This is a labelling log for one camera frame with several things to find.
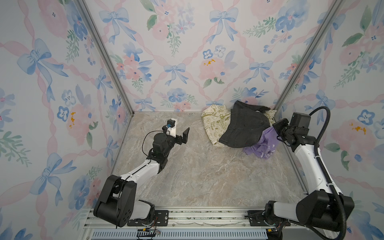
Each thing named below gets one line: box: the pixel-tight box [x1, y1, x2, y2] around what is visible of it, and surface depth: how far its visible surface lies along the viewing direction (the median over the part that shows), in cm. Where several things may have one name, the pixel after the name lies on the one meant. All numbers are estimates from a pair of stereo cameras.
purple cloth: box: [243, 126, 280, 159], surface depth 90 cm
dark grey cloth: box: [219, 100, 271, 148], surface depth 104 cm
